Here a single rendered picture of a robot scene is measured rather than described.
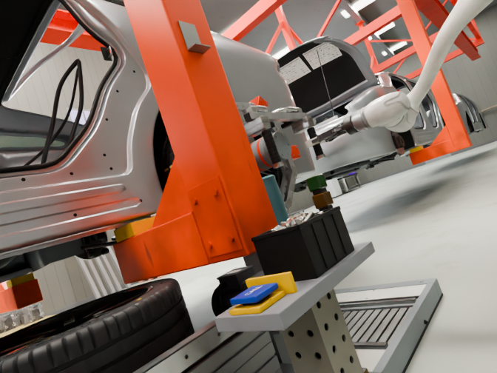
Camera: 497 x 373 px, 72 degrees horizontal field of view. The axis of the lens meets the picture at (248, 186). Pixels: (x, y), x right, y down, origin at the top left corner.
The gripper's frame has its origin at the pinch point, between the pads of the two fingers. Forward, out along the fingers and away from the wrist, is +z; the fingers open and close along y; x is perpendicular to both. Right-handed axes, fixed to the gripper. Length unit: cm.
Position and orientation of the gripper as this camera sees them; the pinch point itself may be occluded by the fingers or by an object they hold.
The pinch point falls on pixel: (314, 141)
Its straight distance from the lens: 157.8
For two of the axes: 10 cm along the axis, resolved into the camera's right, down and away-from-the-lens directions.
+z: -7.0, 2.9, 6.5
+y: 6.3, -1.6, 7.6
